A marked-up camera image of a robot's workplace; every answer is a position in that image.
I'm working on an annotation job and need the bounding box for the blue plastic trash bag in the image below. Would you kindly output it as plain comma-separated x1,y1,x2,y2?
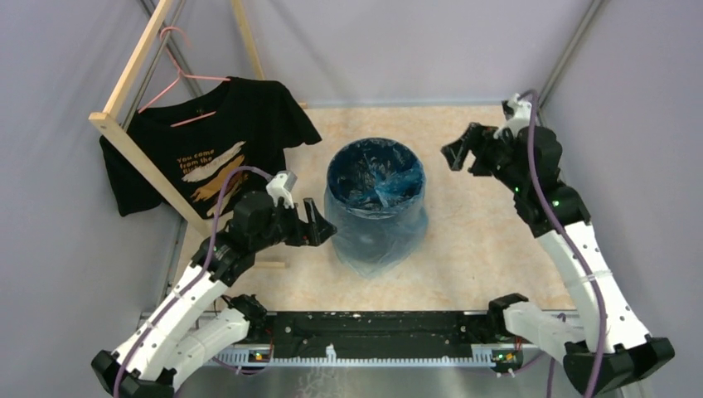
324,138,429,279

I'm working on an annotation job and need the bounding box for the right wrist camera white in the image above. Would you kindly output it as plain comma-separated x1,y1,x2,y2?
492,94,532,142

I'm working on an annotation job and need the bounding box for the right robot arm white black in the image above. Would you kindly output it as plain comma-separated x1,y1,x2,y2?
441,123,675,396

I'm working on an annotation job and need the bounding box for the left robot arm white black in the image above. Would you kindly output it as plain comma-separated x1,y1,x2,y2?
91,192,337,397

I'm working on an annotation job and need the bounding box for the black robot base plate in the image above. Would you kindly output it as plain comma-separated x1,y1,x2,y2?
265,311,498,360

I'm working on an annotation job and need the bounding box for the black printed t-shirt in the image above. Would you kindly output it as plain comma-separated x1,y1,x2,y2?
127,77,322,219

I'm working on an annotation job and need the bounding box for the aluminium frame rail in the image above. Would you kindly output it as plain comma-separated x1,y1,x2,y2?
126,310,633,380

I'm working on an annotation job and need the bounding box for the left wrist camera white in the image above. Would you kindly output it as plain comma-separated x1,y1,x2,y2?
266,170,298,209

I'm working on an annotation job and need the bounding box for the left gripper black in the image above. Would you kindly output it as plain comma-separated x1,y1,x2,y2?
252,197,337,251

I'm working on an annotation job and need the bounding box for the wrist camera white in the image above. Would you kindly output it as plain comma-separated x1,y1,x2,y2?
492,94,532,142
266,170,298,209

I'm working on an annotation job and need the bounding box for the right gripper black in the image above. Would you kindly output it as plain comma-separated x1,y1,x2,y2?
439,123,526,194

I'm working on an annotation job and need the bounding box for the wooden clothes rack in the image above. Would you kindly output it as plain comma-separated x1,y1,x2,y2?
88,0,308,269

